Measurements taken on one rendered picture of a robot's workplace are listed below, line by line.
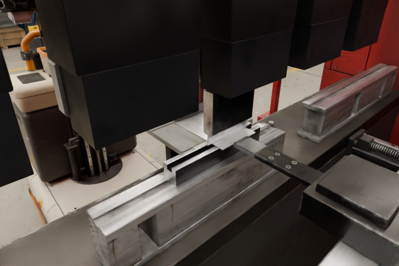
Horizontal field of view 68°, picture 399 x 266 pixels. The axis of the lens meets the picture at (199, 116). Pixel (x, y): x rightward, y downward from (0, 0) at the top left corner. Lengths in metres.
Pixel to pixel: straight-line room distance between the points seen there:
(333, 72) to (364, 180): 0.96
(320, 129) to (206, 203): 0.39
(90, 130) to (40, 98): 1.19
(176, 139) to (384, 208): 0.31
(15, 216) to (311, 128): 1.72
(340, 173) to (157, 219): 0.25
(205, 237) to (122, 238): 0.15
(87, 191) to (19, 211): 0.59
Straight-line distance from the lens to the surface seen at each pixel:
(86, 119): 0.32
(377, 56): 1.27
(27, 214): 2.05
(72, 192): 1.63
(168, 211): 0.46
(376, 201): 0.39
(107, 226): 0.42
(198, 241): 0.51
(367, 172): 0.43
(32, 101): 1.49
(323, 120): 0.78
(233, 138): 0.52
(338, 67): 1.33
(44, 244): 0.56
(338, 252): 0.39
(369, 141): 0.87
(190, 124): 0.56
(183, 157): 0.47
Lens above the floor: 1.27
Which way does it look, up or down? 27 degrees down
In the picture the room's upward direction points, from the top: straight up
